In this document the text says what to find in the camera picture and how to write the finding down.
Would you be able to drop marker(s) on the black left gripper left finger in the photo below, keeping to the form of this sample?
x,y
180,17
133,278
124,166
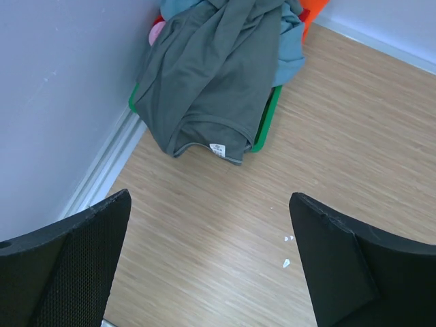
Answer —
x,y
62,274

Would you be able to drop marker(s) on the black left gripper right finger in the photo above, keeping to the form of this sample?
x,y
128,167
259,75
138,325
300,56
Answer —
x,y
360,275

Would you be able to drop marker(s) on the dark grey t shirt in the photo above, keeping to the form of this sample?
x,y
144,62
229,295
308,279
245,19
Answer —
x,y
208,76

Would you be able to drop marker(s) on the green plastic basket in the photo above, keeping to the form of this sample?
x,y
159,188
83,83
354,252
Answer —
x,y
265,119

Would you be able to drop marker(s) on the light blue t shirt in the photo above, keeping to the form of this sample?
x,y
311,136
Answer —
x,y
290,56

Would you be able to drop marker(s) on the pink garment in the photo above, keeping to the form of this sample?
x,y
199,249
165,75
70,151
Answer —
x,y
158,25

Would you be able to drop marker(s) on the orange t shirt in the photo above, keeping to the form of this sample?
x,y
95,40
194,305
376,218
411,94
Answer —
x,y
311,10

